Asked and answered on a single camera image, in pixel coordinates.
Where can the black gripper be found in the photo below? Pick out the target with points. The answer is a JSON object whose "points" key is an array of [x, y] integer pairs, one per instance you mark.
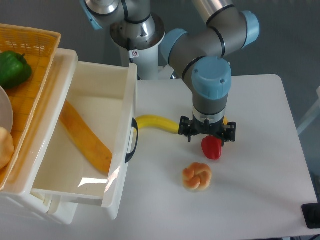
{"points": [[194, 127]]}

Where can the white top drawer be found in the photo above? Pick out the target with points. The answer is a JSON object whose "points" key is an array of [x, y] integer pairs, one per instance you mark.
{"points": [[105, 98]]}

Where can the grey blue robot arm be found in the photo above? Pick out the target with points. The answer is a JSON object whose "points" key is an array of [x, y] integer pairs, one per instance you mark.
{"points": [[199, 60]]}

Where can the white drawer cabinet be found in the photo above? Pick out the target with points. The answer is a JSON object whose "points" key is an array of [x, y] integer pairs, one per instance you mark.
{"points": [[18, 198]]}

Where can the red bell pepper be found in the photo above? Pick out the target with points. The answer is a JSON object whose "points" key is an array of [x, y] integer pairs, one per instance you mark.
{"points": [[212, 147]]}

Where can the yellow bell pepper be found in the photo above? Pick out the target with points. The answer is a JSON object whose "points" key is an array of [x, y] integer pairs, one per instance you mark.
{"points": [[225, 120]]}

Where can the knotted bread roll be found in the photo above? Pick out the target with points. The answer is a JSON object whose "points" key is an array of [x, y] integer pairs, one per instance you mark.
{"points": [[197, 176]]}

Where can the yellow banana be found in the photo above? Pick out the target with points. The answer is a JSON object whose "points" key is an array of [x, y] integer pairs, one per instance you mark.
{"points": [[157, 122]]}

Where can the black device at table edge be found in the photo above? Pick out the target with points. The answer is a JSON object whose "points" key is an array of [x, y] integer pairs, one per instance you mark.
{"points": [[311, 213]]}

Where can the orange wicker basket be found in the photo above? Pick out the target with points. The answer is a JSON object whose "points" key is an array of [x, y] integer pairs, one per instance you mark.
{"points": [[39, 48]]}

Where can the beige bread roll in basket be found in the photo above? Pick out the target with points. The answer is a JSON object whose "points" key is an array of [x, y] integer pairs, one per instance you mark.
{"points": [[7, 148]]}

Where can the white plate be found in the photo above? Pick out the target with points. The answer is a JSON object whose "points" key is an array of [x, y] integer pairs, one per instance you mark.
{"points": [[6, 111]]}

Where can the green bell pepper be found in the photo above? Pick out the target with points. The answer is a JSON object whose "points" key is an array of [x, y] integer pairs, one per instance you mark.
{"points": [[14, 69]]}

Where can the white frame at right edge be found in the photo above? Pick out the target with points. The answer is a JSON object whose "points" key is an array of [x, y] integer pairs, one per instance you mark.
{"points": [[310, 115]]}

